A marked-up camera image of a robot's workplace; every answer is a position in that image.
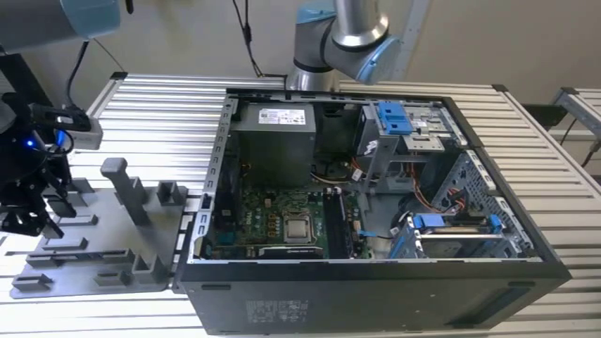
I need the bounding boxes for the blue drive carrier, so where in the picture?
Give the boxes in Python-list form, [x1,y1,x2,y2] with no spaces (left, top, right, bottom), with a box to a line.
[377,101,413,136]

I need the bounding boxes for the black case fan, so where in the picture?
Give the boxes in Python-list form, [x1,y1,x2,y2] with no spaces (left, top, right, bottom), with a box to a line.
[313,157,354,181]

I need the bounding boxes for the black slanted post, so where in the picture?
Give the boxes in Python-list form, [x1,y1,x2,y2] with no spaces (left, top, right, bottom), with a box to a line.
[0,52,53,106]

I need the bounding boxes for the small metal side table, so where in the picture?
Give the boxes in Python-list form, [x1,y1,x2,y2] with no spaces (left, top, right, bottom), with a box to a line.
[547,87,601,144]

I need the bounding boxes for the RAM stick with blue label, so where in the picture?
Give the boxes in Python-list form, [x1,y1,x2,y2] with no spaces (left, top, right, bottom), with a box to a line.
[49,250,129,261]

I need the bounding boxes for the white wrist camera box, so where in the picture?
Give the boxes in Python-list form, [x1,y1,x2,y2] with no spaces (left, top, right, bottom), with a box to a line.
[30,104,104,151]

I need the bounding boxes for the metal slat table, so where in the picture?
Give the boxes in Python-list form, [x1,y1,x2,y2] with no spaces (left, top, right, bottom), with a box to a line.
[0,72,601,338]

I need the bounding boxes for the black camera cable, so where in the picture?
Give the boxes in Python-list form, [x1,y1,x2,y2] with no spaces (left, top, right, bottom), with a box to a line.
[65,0,265,111]

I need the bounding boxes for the black hanging cable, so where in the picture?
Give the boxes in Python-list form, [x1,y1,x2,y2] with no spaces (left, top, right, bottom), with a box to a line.
[579,139,601,167]

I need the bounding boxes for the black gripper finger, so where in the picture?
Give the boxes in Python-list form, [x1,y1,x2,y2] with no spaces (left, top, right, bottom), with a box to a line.
[41,168,77,218]
[0,207,65,239]

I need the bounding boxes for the grey plastic parts rack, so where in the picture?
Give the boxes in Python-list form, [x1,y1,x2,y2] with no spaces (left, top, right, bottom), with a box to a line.
[9,157,189,300]

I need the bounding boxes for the black installed RAM stick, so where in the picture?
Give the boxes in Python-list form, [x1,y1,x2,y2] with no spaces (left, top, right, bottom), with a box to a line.
[322,187,352,260]

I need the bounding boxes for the green motherboard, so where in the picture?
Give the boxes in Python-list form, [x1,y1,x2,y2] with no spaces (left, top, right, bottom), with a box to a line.
[205,188,373,261]

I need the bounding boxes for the orange SATA wire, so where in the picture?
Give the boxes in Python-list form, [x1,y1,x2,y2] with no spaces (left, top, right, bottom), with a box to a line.
[406,161,446,213]

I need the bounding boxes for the metal optical drive bay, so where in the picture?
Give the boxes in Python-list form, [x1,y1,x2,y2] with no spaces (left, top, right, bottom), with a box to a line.
[402,105,448,153]

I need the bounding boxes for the grey power supply unit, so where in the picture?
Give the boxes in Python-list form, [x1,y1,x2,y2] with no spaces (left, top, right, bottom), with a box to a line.
[232,104,316,188]

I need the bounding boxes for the silver CPU in socket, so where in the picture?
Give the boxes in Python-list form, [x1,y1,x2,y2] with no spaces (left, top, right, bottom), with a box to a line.
[285,218,312,239]

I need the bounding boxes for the thin wall wire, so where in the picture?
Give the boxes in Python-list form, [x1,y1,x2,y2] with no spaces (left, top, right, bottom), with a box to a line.
[90,38,126,74]

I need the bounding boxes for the black graphics card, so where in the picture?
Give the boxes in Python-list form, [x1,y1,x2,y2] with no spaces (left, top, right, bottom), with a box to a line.
[256,246,326,261]

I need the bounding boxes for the metal disk cage, blue clips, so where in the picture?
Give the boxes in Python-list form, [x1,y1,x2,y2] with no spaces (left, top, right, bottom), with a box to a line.
[390,212,524,261]

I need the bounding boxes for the black open PC case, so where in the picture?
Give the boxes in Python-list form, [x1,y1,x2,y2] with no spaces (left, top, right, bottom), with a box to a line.
[170,87,573,335]

